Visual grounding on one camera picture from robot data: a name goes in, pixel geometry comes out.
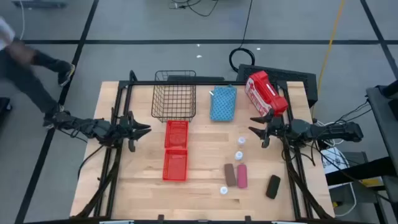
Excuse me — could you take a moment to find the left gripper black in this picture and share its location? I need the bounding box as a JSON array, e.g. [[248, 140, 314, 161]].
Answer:
[[119, 111, 152, 153]]

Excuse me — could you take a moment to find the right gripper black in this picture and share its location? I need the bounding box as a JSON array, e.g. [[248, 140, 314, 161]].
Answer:
[[248, 108, 293, 149]]

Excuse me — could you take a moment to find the red plastic slotted basket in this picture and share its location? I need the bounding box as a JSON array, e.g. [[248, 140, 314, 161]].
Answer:
[[162, 148, 189, 182], [164, 119, 190, 149]]

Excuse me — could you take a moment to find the blue dotted cloth pouch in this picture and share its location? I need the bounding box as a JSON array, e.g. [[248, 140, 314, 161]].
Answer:
[[209, 85, 238, 123]]

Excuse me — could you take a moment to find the black wire basket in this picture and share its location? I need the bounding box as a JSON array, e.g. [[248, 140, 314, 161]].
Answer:
[[150, 70, 197, 123]]

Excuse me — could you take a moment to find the pink bandage roll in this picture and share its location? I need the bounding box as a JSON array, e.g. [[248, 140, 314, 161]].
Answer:
[[236, 164, 249, 189]]

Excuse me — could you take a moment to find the brown bandage roll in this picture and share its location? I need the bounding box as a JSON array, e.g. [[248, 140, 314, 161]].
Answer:
[[224, 163, 237, 187]]

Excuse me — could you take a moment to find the black bandage roll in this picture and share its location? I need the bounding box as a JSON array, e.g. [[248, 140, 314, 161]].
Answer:
[[266, 174, 282, 200]]

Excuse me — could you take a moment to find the red first aid kit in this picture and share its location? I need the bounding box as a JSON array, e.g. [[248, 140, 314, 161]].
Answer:
[[244, 70, 289, 118]]

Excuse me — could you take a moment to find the white printed cardboard box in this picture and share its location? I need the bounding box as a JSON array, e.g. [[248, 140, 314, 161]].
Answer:
[[320, 147, 351, 175]]

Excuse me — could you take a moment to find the black shelf beam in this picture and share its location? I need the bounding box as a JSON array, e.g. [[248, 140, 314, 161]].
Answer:
[[325, 156, 398, 187]]

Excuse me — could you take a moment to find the black side table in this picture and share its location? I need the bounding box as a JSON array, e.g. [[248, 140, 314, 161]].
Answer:
[[366, 80, 398, 175]]

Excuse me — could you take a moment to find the yellow tag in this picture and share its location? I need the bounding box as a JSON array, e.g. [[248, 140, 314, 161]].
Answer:
[[362, 177, 385, 187]]

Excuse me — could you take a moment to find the person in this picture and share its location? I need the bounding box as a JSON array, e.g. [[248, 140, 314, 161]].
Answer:
[[0, 17, 76, 130]]

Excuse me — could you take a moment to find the black metal rig frame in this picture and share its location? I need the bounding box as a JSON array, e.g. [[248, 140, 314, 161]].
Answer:
[[70, 70, 335, 220]]

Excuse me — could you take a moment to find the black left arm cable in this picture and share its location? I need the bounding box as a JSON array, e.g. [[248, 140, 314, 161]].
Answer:
[[77, 144, 105, 180]]

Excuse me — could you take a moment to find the black coiled power cable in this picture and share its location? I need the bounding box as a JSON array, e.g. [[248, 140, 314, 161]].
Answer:
[[229, 0, 256, 73]]

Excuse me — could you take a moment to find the long yellow cable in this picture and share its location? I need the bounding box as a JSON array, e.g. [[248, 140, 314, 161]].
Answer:
[[312, 0, 346, 116]]

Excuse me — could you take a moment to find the black floor cable bundle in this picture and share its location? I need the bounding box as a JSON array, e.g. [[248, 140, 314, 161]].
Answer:
[[169, 0, 219, 17]]

